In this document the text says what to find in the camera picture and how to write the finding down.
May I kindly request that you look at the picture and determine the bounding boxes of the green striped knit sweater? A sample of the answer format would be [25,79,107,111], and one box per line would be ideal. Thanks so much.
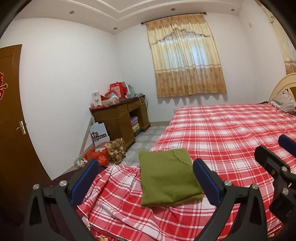
[138,149,203,207]

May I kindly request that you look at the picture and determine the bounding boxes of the brown wooden door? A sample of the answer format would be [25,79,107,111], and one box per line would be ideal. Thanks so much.
[0,45,50,226]

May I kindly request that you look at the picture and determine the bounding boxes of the red white plaid bed sheet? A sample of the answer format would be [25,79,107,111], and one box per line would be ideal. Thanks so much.
[77,103,295,240]

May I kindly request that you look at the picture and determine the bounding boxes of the grey striped pillow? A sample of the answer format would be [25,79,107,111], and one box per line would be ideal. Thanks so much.
[273,89,295,114]

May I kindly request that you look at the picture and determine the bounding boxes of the red plastic bag on floor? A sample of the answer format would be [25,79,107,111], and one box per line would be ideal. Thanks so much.
[83,147,109,167]

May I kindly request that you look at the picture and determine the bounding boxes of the cream wooden headboard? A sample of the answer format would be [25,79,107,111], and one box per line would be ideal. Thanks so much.
[269,73,296,102]

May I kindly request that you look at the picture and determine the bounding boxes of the brown floral patterned bag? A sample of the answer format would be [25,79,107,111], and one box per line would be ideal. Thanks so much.
[105,138,126,165]

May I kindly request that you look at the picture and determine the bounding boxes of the white printed cardboard box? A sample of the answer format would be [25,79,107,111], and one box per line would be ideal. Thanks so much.
[90,123,110,147]

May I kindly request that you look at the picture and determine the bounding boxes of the brown wooden desk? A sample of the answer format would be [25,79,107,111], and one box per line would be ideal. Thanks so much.
[90,94,151,148]

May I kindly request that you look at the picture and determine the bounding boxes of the stacked items in desk shelf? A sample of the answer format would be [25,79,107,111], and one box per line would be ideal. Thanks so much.
[130,116,140,137]

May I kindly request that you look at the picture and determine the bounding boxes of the white box on desk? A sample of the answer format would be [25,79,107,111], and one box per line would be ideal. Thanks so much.
[92,91,102,107]

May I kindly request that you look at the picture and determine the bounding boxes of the beige patterned window curtain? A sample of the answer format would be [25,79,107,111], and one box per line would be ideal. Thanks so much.
[145,14,227,98]

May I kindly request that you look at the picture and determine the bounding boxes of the red gift bag on desk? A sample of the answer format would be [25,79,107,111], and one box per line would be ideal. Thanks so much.
[110,81,127,99]

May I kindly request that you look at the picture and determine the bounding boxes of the black curtain rod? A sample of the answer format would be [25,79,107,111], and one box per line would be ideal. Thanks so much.
[140,11,207,25]

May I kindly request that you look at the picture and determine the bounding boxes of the metal door handle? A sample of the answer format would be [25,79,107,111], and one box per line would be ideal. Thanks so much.
[16,121,27,135]

